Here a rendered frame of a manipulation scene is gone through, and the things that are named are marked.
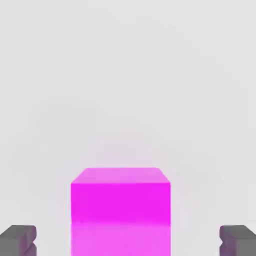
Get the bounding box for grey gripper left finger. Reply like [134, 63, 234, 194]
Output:
[0, 224, 38, 256]

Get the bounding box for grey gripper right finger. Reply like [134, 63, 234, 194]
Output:
[219, 224, 256, 256]

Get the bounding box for small magenta cube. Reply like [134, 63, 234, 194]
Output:
[70, 167, 172, 256]

